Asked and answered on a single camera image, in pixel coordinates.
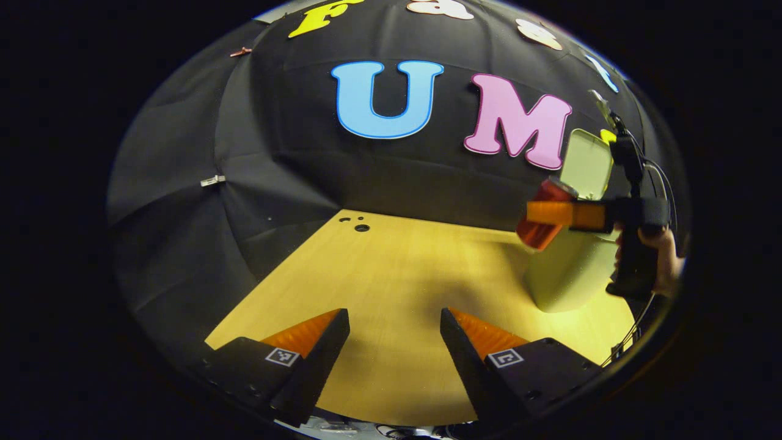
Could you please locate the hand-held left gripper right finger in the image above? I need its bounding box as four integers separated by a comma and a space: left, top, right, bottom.
440, 307, 602, 428

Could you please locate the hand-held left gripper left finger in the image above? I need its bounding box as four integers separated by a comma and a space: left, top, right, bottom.
205, 307, 351, 427

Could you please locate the orange pop can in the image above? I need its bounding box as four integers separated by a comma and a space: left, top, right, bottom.
516, 176, 578, 251

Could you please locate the green desktop garbage bin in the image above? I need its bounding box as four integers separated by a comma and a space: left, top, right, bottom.
525, 128, 636, 314

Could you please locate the wooden desktop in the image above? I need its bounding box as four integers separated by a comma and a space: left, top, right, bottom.
205, 209, 636, 427

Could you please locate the black backdrop cloth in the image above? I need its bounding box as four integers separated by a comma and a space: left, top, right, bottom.
107, 0, 691, 367

